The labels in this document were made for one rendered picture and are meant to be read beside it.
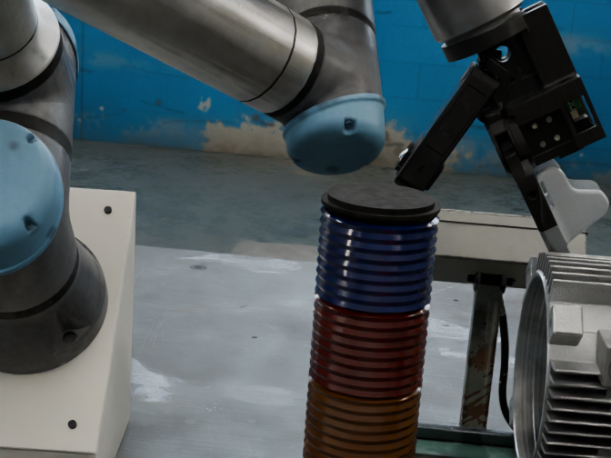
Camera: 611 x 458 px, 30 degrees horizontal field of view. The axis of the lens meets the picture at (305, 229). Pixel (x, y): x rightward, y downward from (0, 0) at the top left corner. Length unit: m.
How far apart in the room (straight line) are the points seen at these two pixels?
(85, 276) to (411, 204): 0.58
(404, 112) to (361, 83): 5.63
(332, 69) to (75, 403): 0.45
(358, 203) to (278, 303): 1.13
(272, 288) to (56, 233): 0.80
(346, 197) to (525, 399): 0.47
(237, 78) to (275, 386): 0.67
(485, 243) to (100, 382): 0.39
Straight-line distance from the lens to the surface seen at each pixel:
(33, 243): 0.96
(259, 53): 0.78
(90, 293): 1.10
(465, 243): 1.10
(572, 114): 0.93
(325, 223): 0.56
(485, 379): 1.16
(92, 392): 1.11
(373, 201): 0.56
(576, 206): 0.93
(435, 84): 6.44
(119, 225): 1.18
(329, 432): 0.59
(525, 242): 1.11
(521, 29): 0.90
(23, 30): 0.98
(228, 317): 1.61
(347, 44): 0.85
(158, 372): 1.42
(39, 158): 0.96
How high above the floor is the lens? 1.35
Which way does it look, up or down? 15 degrees down
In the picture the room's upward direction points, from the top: 4 degrees clockwise
